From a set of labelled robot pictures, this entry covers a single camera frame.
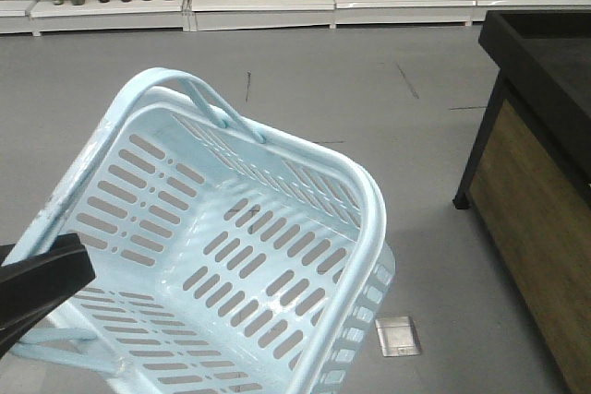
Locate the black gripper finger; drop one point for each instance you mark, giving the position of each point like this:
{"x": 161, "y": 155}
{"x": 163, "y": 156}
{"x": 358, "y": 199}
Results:
{"x": 35, "y": 286}

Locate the light blue plastic basket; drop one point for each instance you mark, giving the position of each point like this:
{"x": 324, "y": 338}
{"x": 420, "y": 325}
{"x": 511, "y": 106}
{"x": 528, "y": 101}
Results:
{"x": 230, "y": 257}

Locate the metal floor socket plate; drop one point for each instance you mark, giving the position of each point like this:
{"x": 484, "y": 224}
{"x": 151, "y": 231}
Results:
{"x": 397, "y": 336}

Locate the black wooden fruit display stand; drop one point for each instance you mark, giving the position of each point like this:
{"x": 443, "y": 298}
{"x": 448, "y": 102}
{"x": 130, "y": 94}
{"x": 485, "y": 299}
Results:
{"x": 528, "y": 174}

